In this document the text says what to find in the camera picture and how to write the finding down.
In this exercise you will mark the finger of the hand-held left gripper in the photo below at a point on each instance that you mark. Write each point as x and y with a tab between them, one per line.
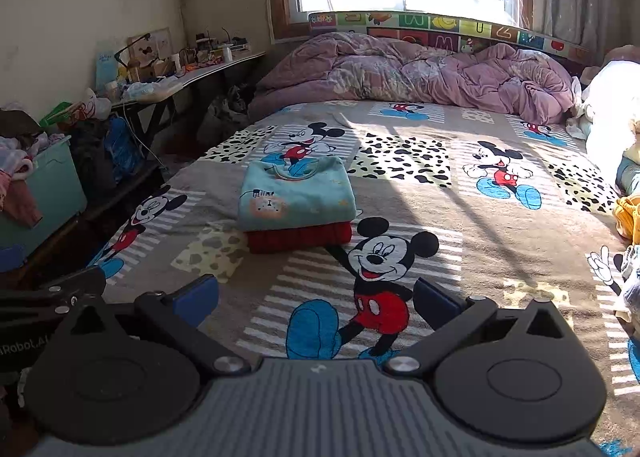
75	284

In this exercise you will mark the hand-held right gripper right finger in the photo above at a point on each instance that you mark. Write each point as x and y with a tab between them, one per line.
434	299

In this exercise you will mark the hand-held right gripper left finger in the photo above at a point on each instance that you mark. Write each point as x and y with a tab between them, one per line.
195	296

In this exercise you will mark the pink clothes pile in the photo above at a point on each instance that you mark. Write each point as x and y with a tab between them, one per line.
17	162

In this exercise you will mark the cartoon mouse printed blanket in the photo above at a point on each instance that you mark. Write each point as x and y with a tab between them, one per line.
450	237

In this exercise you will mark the teal storage bin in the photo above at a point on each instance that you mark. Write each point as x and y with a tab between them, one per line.
55	187

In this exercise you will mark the red sweater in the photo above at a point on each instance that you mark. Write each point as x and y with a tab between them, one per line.
300	238

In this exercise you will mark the teal lion print top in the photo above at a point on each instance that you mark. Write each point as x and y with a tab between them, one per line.
295	202

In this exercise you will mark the blue bag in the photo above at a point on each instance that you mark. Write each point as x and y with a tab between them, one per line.
120	147

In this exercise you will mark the green box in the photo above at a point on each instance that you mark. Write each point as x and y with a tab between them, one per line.
56	113

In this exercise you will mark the white plastic bag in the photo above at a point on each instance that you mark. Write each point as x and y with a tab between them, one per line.
95	106

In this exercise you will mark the dark bag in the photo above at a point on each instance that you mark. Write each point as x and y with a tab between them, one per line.
225	112

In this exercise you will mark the cream garment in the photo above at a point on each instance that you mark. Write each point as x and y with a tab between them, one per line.
629	308

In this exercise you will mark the light blue cloth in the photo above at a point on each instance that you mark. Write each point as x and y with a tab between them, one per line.
150	89

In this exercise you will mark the yellow garment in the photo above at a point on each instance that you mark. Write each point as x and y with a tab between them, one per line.
629	217

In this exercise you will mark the light blue card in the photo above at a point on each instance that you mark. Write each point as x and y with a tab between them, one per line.
106	69

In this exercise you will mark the pink quilt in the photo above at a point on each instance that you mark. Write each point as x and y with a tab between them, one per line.
400	72

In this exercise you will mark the white-top desk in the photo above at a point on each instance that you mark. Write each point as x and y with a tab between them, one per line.
240	58

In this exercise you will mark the white cup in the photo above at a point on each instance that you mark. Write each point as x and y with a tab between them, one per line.
227	54

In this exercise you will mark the black desk lamp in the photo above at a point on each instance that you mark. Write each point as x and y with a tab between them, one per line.
131	44

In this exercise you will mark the wooden board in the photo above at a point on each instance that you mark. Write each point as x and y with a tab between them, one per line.
152	47

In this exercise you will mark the white bedding bundle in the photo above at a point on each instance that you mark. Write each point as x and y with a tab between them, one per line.
615	112

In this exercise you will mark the alphabet foam mat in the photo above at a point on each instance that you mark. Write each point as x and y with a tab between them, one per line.
450	24

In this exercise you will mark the brown pillow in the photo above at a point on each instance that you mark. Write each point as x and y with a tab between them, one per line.
622	56

